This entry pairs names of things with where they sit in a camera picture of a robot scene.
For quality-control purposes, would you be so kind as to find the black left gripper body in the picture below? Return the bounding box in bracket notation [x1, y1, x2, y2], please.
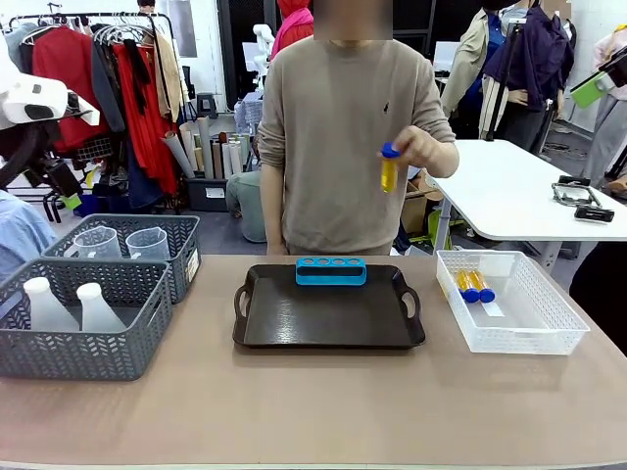
[28, 156, 85, 201]

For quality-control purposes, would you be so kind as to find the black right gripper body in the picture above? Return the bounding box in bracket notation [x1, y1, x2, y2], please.
[598, 56, 627, 91]

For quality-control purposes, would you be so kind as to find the clear plastic measuring beaker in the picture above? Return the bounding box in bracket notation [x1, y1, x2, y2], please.
[124, 226, 171, 261]
[62, 225, 123, 260]

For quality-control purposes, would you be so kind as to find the white plastic conical flask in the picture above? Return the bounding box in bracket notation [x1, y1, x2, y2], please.
[75, 281, 128, 334]
[23, 276, 81, 334]

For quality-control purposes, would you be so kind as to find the yellow tube with blue cap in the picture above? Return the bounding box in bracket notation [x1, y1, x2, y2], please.
[454, 270, 481, 304]
[469, 270, 498, 304]
[379, 142, 403, 194]

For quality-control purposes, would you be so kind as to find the person's left hand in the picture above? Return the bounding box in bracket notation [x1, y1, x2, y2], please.
[390, 124, 461, 179]

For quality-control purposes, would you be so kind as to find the person in blue shirt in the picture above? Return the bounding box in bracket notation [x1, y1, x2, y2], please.
[0, 189, 59, 283]

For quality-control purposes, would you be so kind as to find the mannequin with navy shirt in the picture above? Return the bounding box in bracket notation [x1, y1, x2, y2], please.
[483, 3, 576, 154]

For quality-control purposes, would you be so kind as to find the red hanging dress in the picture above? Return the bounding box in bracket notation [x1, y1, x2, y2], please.
[113, 42, 180, 195]

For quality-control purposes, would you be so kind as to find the red hanging jacket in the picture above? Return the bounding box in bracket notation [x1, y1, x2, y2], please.
[31, 24, 110, 154]

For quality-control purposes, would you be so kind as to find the gray basket with beakers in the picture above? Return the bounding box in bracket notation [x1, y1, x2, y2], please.
[41, 212, 203, 306]

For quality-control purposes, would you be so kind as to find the mannequin with beige coat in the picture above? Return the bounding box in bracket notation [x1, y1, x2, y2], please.
[439, 5, 511, 142]

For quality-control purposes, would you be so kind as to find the black rectangular device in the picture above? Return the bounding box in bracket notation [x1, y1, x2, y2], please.
[573, 205, 616, 224]

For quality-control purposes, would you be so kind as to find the white background table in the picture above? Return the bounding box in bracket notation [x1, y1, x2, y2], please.
[426, 138, 627, 268]

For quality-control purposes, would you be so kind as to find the black storage bin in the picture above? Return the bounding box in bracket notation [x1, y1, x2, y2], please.
[184, 175, 231, 213]

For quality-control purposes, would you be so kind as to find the bundle of paper rolls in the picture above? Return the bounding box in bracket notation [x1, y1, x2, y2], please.
[161, 116, 247, 180]

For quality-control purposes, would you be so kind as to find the gray basket with flasks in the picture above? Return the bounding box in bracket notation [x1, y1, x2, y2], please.
[0, 258, 173, 382]

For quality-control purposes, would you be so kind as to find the beige hanging garment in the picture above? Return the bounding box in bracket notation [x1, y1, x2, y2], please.
[152, 29, 186, 124]

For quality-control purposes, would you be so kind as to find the crouching person in green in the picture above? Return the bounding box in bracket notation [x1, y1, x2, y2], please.
[224, 168, 268, 245]

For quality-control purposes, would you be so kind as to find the black clothes rack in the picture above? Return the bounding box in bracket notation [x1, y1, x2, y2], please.
[2, 11, 183, 224]

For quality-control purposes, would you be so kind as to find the brown cardboard box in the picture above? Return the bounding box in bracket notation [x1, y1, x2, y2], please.
[400, 169, 445, 237]

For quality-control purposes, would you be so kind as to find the black chair back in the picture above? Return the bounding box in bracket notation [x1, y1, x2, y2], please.
[567, 238, 627, 359]

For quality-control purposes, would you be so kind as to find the white perforated plastic basket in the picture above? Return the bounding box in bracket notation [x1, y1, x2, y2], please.
[435, 249, 592, 356]

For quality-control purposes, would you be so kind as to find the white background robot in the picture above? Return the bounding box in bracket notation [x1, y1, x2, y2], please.
[250, 23, 276, 92]

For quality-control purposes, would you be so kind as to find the person in beige sweater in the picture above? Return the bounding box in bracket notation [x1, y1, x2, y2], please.
[256, 0, 460, 257]

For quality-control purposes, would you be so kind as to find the blue test tube rack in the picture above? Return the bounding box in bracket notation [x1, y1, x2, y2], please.
[294, 256, 368, 287]

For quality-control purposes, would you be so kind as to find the black serving tray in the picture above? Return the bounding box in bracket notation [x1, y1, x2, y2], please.
[232, 263, 427, 351]

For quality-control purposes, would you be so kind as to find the person in red hood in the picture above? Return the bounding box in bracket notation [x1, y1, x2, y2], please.
[269, 0, 315, 61]

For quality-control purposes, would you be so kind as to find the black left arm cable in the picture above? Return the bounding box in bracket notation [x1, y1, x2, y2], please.
[0, 121, 61, 193]

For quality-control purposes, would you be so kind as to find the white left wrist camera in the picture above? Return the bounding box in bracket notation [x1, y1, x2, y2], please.
[1, 79, 102, 127]

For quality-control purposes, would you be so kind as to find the black metal clamp frame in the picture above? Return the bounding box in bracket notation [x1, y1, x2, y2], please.
[551, 174, 603, 208]

